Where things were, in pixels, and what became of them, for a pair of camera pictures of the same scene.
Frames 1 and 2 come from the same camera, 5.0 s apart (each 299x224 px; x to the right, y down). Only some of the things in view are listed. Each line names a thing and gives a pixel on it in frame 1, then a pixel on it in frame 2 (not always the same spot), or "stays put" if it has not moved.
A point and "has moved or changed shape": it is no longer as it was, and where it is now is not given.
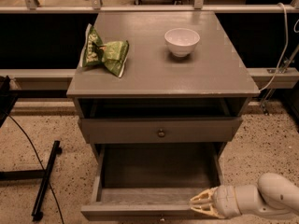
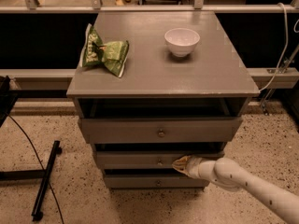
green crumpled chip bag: [111, 55] stays put
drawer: [152, 181] has moved or changed shape
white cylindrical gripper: [224, 201] → [195, 166]
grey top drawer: [206, 130] stays put
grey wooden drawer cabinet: [166, 121] stays put
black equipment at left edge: [7, 98] stays put
